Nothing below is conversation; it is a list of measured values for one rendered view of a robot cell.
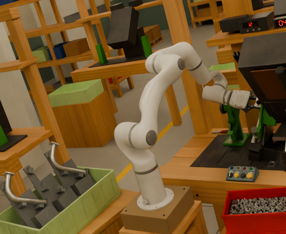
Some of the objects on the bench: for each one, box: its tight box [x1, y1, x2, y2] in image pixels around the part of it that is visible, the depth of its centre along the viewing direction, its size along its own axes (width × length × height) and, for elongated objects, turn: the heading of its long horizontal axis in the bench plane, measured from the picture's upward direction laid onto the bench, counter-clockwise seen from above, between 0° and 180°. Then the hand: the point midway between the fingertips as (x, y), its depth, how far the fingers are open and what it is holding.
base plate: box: [190, 134, 286, 171], centre depth 237 cm, size 42×110×2 cm, turn 94°
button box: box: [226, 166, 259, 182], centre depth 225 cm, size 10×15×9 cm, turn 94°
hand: (258, 103), depth 236 cm, fingers closed on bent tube, 3 cm apart
